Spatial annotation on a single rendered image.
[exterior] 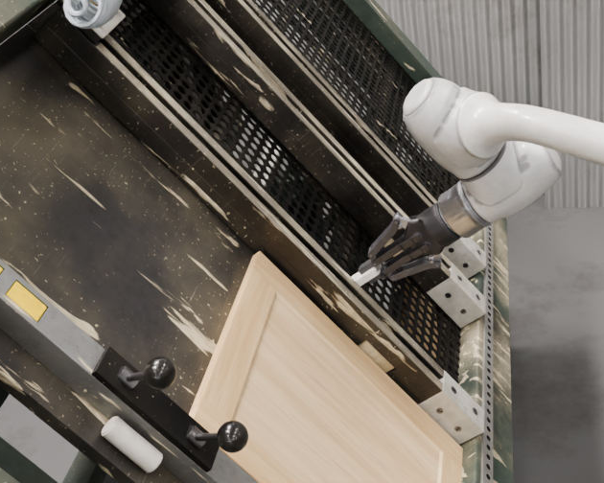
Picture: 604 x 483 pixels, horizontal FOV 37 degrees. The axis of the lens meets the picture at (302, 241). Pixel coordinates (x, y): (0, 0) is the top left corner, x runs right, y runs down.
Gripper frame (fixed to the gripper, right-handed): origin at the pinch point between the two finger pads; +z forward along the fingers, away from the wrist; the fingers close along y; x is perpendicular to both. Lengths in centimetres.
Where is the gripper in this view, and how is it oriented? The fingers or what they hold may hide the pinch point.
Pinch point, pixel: (363, 275)
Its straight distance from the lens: 169.5
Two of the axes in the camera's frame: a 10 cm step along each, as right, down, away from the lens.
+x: -1.8, 5.3, -8.3
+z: -7.1, 5.1, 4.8
